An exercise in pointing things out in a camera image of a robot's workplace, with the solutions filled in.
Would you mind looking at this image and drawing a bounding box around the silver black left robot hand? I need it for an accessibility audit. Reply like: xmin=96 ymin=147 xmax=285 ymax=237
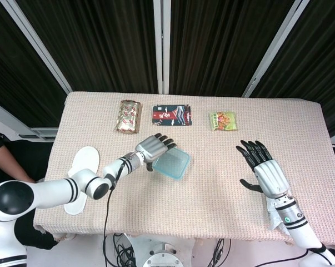
xmin=134 ymin=132 xmax=178 ymax=171

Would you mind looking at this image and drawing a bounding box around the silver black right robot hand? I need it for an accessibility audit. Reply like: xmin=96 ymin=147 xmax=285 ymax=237
xmin=236 ymin=140 xmax=292 ymax=199

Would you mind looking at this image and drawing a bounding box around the blue container lid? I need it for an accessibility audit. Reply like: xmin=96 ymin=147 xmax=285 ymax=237
xmin=152 ymin=146 xmax=192 ymax=181

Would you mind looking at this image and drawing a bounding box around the clear plastic container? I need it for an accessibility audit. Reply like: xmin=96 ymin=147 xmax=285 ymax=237
xmin=155 ymin=155 xmax=191 ymax=182

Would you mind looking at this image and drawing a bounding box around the grey round robot base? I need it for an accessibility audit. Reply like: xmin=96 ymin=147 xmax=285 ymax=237
xmin=142 ymin=241 xmax=183 ymax=267

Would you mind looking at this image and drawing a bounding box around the bare person forearm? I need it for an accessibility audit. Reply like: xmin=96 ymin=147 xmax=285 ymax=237
xmin=0 ymin=144 xmax=36 ymax=184

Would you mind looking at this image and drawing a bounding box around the dark seaweed snack packet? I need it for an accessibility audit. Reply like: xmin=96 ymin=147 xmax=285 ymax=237
xmin=151 ymin=104 xmax=193 ymax=126

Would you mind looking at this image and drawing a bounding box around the gold foil snack pack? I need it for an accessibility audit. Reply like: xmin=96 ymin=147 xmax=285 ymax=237
xmin=114 ymin=100 xmax=143 ymax=135

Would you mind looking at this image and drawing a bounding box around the pink woven tablecloth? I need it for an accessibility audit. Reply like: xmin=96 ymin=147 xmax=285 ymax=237
xmin=33 ymin=91 xmax=332 ymax=247

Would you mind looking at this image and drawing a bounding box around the white slipper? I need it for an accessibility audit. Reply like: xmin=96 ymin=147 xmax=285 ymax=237
xmin=63 ymin=146 xmax=101 ymax=215

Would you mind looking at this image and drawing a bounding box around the green snack packet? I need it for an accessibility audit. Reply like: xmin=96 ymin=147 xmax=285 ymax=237
xmin=208 ymin=111 xmax=238 ymax=132

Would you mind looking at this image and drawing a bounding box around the dark curtain panel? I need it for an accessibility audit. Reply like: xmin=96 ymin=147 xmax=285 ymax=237
xmin=250 ymin=0 xmax=335 ymax=137
xmin=16 ymin=0 xmax=159 ymax=94
xmin=0 ymin=0 xmax=68 ymax=128
xmin=169 ymin=0 xmax=296 ymax=97

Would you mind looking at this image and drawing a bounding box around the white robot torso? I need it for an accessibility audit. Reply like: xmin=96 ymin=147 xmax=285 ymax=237
xmin=0 ymin=215 xmax=28 ymax=267

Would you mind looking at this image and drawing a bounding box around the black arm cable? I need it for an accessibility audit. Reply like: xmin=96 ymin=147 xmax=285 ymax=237
xmin=102 ymin=157 xmax=129 ymax=267

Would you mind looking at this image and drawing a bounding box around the black floor cable bundle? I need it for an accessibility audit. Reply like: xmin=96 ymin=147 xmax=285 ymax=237
xmin=208 ymin=238 xmax=232 ymax=267
xmin=111 ymin=233 xmax=137 ymax=267

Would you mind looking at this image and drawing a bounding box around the white frame post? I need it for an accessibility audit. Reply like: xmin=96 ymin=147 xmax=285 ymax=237
xmin=0 ymin=0 xmax=73 ymax=95
xmin=153 ymin=0 xmax=171 ymax=95
xmin=241 ymin=0 xmax=311 ymax=98

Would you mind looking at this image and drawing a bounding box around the white frame base rail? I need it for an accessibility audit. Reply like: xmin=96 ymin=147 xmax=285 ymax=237
xmin=0 ymin=97 xmax=59 ymax=141

